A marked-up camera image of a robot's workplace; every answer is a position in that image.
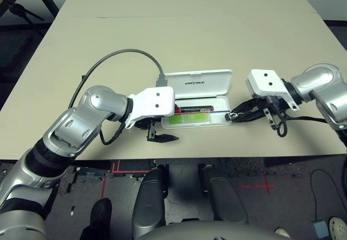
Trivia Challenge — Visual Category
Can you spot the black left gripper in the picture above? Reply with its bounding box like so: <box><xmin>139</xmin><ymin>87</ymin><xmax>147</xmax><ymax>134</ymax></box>
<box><xmin>134</xmin><ymin>103</ymin><xmax>181</xmax><ymax>144</ymax></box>

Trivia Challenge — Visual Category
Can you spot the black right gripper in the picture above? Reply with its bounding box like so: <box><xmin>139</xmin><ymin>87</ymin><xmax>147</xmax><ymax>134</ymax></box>
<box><xmin>230</xmin><ymin>94</ymin><xmax>292</xmax><ymax>130</ymax></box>

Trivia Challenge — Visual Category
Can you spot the green highlighter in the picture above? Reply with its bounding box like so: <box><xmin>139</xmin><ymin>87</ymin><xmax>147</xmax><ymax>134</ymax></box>
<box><xmin>168</xmin><ymin>112</ymin><xmax>211</xmax><ymax>124</ymax></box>

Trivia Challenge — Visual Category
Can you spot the black marker with red cap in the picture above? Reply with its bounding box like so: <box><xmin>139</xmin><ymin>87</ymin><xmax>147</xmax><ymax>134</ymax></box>
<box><xmin>176</xmin><ymin>105</ymin><xmax>216</xmax><ymax>113</ymax></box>

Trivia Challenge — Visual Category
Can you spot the white hard pencil case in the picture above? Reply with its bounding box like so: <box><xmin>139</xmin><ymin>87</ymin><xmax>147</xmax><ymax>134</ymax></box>
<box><xmin>161</xmin><ymin>69</ymin><xmax>234</xmax><ymax>129</ymax></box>

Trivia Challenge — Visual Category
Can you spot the red floor tape cross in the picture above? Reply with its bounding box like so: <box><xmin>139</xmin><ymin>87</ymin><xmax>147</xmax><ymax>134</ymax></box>
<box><xmin>240</xmin><ymin>176</ymin><xmax>277</xmax><ymax>194</ymax></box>

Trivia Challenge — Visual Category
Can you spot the dark grey left robot leg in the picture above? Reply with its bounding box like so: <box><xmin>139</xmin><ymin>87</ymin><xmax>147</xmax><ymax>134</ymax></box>
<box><xmin>132</xmin><ymin>164</ymin><xmax>168</xmax><ymax>238</ymax></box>

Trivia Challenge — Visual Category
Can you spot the dark grey robot leg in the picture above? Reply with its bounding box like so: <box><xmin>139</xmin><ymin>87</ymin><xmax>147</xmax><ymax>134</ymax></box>
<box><xmin>132</xmin><ymin>164</ymin><xmax>168</xmax><ymax>238</ymax></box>
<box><xmin>198</xmin><ymin>164</ymin><xmax>248</xmax><ymax>223</ymax></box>

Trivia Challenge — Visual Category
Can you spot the dark grey right robot leg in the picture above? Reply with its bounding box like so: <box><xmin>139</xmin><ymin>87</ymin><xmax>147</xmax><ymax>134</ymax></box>
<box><xmin>198</xmin><ymin>164</ymin><xmax>248</xmax><ymax>223</ymax></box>

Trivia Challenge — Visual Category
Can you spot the black shoe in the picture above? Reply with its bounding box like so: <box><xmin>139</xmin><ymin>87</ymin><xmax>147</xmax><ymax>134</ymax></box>
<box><xmin>80</xmin><ymin>198</ymin><xmax>112</xmax><ymax>240</ymax></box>

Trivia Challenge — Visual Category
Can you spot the grey robot torso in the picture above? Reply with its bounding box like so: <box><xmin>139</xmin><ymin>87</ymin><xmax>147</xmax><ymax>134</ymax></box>
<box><xmin>138</xmin><ymin>219</ymin><xmax>293</xmax><ymax>240</ymax></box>

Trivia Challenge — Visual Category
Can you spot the white perforated shoe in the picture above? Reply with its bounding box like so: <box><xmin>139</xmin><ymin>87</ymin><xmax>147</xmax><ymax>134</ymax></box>
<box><xmin>274</xmin><ymin>228</ymin><xmax>291</xmax><ymax>238</ymax></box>
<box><xmin>329</xmin><ymin>216</ymin><xmax>347</xmax><ymax>240</ymax></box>

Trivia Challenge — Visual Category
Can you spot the blue-grey foot pedal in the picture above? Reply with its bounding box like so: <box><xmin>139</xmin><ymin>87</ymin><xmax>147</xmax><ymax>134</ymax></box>
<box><xmin>310</xmin><ymin>219</ymin><xmax>330</xmax><ymax>239</ymax></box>

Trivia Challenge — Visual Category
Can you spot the black tripod stand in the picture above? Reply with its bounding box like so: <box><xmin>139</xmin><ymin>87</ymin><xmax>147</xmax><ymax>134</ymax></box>
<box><xmin>0</xmin><ymin>0</ymin><xmax>46</xmax><ymax>34</ymax></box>

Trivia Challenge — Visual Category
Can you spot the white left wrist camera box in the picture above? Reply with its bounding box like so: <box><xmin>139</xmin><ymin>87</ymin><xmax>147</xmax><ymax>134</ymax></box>
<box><xmin>125</xmin><ymin>86</ymin><xmax>176</xmax><ymax>129</ymax></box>

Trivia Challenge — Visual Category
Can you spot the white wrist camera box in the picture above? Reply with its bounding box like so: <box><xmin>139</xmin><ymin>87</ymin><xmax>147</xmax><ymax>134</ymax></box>
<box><xmin>245</xmin><ymin>68</ymin><xmax>300</xmax><ymax>112</ymax></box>
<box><xmin>125</xmin><ymin>86</ymin><xmax>176</xmax><ymax>129</ymax></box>

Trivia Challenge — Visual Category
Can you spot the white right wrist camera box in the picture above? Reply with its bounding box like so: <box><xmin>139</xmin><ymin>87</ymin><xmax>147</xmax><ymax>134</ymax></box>
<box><xmin>245</xmin><ymin>68</ymin><xmax>300</xmax><ymax>112</ymax></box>

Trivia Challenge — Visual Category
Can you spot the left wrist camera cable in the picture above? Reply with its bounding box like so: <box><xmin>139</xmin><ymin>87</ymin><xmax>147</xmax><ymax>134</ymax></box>
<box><xmin>67</xmin><ymin>49</ymin><xmax>169</xmax><ymax>146</ymax></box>

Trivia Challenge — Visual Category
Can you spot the thin black floor cable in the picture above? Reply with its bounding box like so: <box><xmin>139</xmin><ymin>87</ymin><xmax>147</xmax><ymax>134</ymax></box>
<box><xmin>310</xmin><ymin>168</ymin><xmax>347</xmax><ymax>222</ymax></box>

